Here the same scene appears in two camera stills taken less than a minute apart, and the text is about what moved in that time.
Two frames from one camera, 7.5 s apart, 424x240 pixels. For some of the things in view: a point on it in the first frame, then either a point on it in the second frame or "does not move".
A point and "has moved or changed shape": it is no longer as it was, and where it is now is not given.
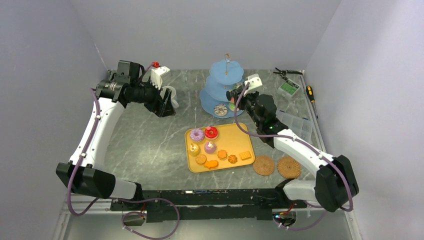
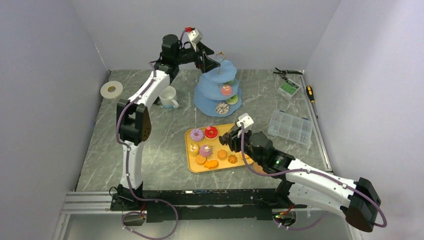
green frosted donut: x=231 y=106 has moved or changed shape
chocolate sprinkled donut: x=220 y=110 does not move
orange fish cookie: x=211 y=164 does not move
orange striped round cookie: x=232 y=159 does not move
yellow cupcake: x=193 y=150 does not move
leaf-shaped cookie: x=222 y=154 does not move
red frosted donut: x=211 y=133 does not move
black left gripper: x=161 y=107 → x=207 y=64
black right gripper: x=242 y=99 → x=233 y=141
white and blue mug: x=174 y=103 does not move
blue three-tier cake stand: x=224 y=75 has moved or changed shape
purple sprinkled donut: x=197 y=135 does not move
